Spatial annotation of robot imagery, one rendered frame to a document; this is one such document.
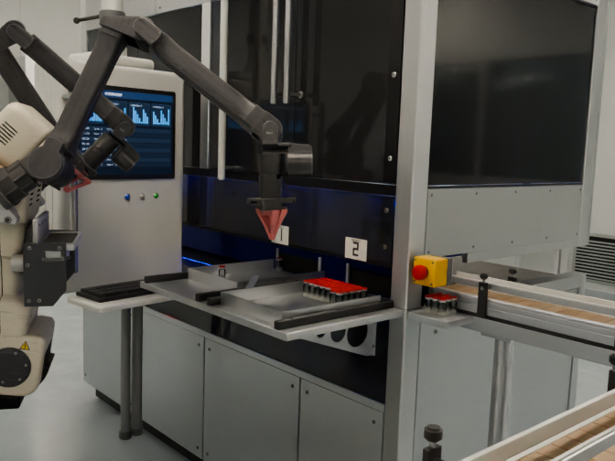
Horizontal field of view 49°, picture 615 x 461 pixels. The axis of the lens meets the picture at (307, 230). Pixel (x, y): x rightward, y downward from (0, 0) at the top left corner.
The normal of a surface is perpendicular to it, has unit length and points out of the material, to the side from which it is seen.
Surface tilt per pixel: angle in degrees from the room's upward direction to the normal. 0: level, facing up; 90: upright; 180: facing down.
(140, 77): 90
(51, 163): 74
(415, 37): 90
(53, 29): 90
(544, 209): 90
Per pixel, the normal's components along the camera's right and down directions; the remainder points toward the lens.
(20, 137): 0.24, 0.13
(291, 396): -0.75, 0.06
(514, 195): 0.66, 0.11
